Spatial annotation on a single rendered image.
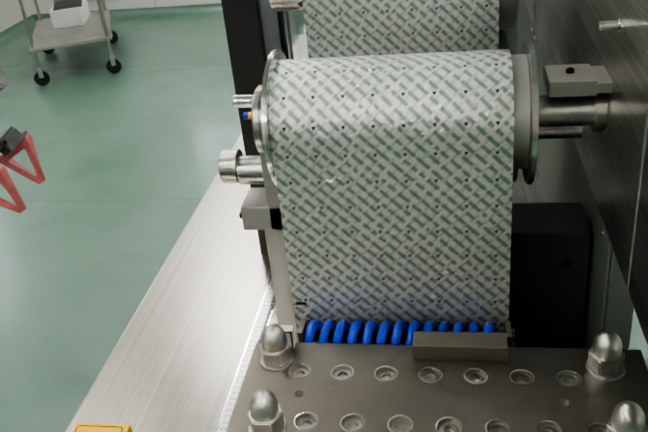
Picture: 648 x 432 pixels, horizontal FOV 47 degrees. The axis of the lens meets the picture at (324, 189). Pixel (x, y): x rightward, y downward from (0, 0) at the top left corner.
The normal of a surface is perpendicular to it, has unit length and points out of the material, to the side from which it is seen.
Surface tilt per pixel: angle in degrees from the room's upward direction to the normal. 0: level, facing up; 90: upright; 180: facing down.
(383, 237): 90
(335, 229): 90
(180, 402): 0
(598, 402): 0
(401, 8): 92
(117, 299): 0
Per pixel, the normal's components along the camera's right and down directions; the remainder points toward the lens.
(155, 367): -0.09, -0.88
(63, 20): 0.14, 0.45
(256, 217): -0.15, 0.48
